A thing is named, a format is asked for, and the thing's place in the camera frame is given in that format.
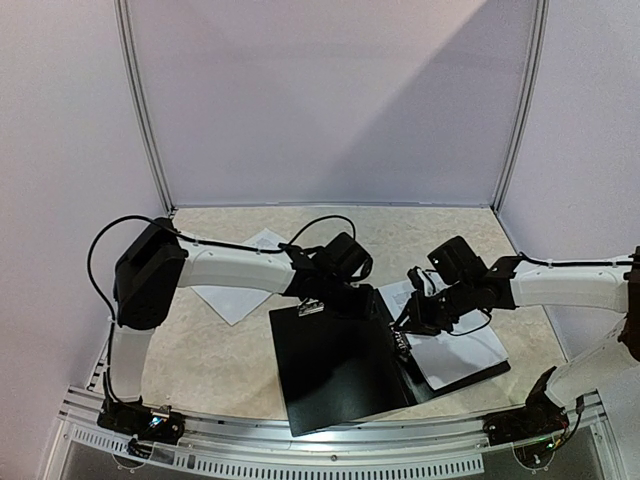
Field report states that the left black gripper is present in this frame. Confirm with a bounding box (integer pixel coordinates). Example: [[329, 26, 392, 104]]
[[319, 275, 381, 322]]

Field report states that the black file folder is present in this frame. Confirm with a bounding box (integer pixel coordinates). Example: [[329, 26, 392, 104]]
[[269, 295, 511, 437]]

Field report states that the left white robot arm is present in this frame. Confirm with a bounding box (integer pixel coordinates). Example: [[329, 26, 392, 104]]
[[104, 217, 373, 434]]

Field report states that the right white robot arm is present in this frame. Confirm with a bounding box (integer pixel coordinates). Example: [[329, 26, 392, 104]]
[[390, 236, 639, 436]]

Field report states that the printed paper stack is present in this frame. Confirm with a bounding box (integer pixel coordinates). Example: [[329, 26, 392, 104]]
[[192, 228, 284, 326]]

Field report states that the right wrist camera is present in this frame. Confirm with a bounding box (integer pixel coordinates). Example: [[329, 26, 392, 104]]
[[407, 266, 436, 296]]

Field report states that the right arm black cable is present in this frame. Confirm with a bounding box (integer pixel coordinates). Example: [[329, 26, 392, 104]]
[[519, 252, 636, 269]]

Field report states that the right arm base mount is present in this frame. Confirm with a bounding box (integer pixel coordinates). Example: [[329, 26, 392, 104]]
[[482, 367, 585, 451]]

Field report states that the curved aluminium rail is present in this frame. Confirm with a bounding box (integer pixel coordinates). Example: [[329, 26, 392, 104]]
[[58, 384, 609, 456]]

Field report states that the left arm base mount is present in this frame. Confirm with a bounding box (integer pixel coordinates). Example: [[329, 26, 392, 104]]
[[97, 394, 186, 445]]

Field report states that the perforated white cable tray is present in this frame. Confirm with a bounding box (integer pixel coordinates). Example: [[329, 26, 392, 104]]
[[60, 427, 485, 479]]

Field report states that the right aluminium frame post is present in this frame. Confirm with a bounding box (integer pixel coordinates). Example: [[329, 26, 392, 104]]
[[491, 0, 549, 216]]

